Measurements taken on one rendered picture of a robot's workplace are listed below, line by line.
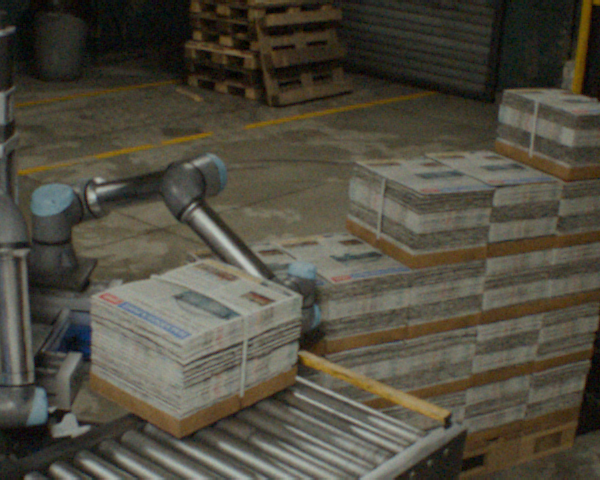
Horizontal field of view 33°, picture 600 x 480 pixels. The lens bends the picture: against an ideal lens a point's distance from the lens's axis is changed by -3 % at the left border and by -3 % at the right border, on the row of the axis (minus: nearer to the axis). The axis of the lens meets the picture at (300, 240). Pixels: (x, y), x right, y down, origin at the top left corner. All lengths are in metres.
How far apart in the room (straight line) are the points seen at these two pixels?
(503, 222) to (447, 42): 7.31
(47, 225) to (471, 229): 1.26
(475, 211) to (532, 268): 0.36
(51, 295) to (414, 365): 1.13
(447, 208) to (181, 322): 1.20
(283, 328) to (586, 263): 1.57
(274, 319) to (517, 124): 1.57
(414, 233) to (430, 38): 7.62
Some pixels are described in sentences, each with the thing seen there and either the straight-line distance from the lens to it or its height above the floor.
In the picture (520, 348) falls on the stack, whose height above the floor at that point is 0.49.
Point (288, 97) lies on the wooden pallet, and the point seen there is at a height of 0.09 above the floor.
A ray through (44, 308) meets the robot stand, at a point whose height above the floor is 0.73.
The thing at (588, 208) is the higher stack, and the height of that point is 0.96.
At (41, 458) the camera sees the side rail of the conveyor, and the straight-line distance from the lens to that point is 2.07.
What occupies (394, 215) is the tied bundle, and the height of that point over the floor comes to 0.97.
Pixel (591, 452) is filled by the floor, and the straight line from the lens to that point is 3.95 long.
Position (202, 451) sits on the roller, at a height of 0.80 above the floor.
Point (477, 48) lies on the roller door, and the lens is 10.30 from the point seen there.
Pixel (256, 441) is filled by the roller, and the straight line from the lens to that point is 2.16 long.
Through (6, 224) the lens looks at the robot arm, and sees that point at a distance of 2.01.
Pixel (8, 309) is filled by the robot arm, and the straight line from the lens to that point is 2.02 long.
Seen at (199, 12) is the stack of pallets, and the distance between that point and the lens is 9.63.
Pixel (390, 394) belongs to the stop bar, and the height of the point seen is 0.82.
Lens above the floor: 1.89
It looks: 19 degrees down
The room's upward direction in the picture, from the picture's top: 5 degrees clockwise
